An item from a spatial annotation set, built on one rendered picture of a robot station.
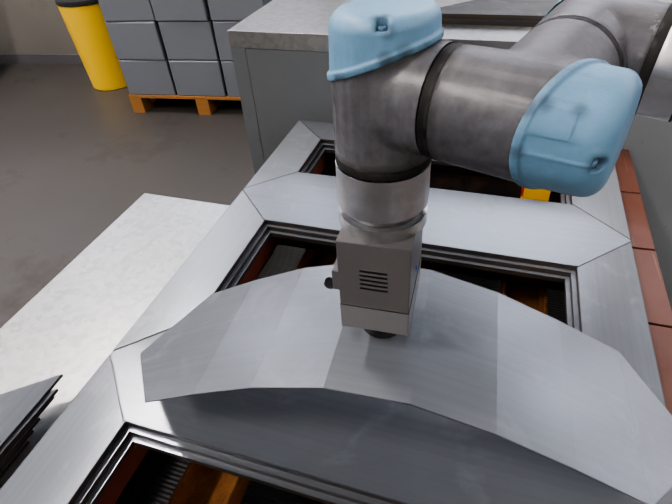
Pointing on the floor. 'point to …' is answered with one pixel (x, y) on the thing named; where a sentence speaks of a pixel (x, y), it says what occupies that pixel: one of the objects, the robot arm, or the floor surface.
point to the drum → (92, 42)
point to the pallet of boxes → (176, 49)
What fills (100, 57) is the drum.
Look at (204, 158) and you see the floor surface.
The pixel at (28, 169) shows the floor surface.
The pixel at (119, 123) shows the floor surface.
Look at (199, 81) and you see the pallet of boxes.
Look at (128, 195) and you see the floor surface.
